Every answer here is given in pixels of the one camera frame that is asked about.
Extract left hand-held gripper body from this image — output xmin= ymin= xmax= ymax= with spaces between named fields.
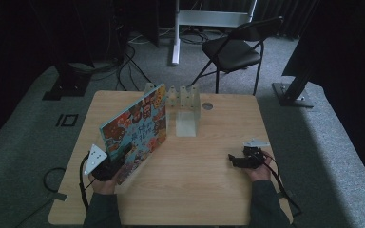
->
xmin=84 ymin=143 xmax=126 ymax=182

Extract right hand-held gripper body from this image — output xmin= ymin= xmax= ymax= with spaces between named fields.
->
xmin=241 ymin=138 xmax=271 ymax=169

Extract colourful picture book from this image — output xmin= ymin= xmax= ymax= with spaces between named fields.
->
xmin=99 ymin=83 xmax=169 ymax=186

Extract clear acrylic book rack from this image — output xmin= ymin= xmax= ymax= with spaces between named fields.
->
xmin=144 ymin=83 xmax=202 ymax=138

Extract person's right hand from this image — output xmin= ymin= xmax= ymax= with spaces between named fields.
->
xmin=245 ymin=150 xmax=276 ymax=183

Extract person's left hand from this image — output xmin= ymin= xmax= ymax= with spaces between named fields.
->
xmin=88 ymin=174 xmax=122 ymax=196

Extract grey tape piece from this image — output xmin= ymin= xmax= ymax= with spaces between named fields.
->
xmin=47 ymin=191 xmax=68 ymax=202

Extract black floor tape marks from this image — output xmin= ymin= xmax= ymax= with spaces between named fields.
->
xmin=55 ymin=113 xmax=80 ymax=128

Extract black stand with bolted base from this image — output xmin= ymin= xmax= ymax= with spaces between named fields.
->
xmin=271 ymin=0 xmax=321 ymax=109

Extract black stand with square base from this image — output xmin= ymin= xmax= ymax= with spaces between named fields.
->
xmin=42 ymin=61 xmax=92 ymax=102

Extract black folding chair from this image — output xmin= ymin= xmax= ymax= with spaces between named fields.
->
xmin=188 ymin=16 xmax=284 ymax=96

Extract white metal stand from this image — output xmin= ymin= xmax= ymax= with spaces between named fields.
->
xmin=170 ymin=0 xmax=259 ymax=67

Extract left hand-held gripper cable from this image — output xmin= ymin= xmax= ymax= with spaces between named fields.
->
xmin=78 ymin=153 xmax=92 ymax=213

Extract hand-held gripper cable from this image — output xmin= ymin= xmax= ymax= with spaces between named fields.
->
xmin=78 ymin=153 xmax=92 ymax=213
xmin=263 ymin=154 xmax=302 ymax=219

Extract right hand-held gripper cable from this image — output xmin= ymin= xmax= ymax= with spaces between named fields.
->
xmin=263 ymin=154 xmax=302 ymax=219

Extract looped black floor cable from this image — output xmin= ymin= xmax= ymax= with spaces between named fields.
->
xmin=14 ymin=166 xmax=67 ymax=228

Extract bundle of black floor cables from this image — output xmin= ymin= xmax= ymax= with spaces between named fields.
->
xmin=75 ymin=28 xmax=160 ymax=93

